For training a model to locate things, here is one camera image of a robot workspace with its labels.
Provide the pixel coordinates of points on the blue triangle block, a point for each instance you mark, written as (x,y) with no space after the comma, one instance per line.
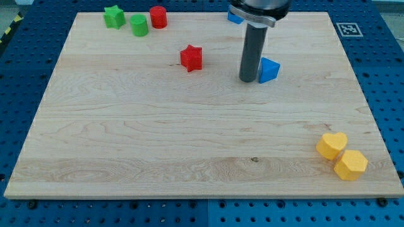
(269,70)

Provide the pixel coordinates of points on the blue block behind arm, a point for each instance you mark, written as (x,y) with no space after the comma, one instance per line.
(233,18)

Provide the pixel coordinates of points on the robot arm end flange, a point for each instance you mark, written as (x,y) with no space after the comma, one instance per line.
(265,12)

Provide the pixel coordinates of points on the wooden board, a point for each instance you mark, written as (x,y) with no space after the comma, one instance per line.
(121,118)

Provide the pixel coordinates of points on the red star block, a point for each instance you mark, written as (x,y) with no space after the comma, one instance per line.
(192,58)

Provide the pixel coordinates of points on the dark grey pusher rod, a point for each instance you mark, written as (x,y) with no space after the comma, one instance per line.
(252,50)

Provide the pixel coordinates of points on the green cylinder block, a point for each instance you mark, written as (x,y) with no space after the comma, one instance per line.
(139,25)

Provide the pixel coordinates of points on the red cylinder block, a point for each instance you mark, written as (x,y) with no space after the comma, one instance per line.
(158,15)

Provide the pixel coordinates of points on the green star block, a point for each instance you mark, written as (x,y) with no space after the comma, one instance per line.
(114,17)

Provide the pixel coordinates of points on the yellow heart block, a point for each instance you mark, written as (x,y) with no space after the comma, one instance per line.
(330,145)

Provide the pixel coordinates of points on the yellow hexagon block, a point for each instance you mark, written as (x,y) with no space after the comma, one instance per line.
(351,165)

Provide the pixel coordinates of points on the white fiducial marker tag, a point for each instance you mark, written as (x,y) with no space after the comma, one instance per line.
(348,29)

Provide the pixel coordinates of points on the black bolt front left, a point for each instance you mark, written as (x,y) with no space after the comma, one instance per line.
(32,204)

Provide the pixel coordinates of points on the black bolt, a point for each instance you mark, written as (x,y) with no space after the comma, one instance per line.
(32,204)
(382,202)

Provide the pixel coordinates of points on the black bolt front right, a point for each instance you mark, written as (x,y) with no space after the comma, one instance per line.
(382,202)

